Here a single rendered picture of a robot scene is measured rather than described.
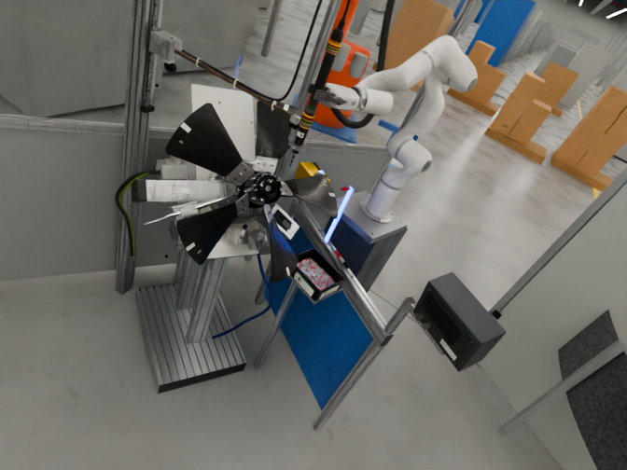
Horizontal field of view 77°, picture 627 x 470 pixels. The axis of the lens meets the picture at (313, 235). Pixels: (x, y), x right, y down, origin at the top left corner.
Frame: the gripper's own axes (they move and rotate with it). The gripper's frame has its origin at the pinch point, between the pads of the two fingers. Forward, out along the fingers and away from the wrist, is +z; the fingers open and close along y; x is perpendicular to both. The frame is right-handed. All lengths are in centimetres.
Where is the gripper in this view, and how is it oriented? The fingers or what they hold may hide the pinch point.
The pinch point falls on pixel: (316, 91)
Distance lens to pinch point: 139.0
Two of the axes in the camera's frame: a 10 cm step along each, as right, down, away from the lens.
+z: -8.3, 0.6, -5.6
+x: 3.4, -7.4, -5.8
